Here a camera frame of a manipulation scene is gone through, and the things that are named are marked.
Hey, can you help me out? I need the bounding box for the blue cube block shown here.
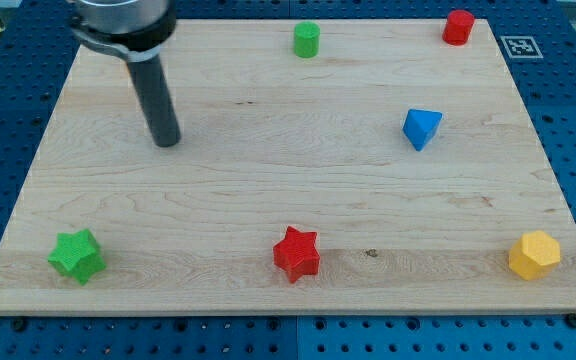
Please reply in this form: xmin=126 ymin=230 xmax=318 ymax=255
xmin=402 ymin=109 xmax=443 ymax=152

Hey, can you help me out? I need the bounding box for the wooden board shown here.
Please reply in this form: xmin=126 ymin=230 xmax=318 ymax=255
xmin=0 ymin=18 xmax=576 ymax=316

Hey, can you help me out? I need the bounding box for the red cylinder block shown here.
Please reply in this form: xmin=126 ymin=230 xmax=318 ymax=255
xmin=442 ymin=9 xmax=476 ymax=46

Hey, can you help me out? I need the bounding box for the green cylinder block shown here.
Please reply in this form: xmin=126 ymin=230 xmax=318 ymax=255
xmin=293 ymin=21 xmax=321 ymax=58

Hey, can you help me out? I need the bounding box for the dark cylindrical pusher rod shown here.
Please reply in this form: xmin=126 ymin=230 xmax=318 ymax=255
xmin=127 ymin=55 xmax=181 ymax=147

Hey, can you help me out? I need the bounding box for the red star block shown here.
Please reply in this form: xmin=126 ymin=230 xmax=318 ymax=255
xmin=273 ymin=226 xmax=320 ymax=283

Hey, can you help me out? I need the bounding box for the yellow hexagon block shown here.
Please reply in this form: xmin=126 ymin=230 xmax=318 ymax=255
xmin=508 ymin=230 xmax=561 ymax=281

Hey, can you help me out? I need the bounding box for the white fiducial marker tag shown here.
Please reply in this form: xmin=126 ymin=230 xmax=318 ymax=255
xmin=500 ymin=35 xmax=543 ymax=59

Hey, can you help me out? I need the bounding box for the green star block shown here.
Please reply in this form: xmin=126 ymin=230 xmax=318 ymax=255
xmin=47 ymin=229 xmax=106 ymax=285

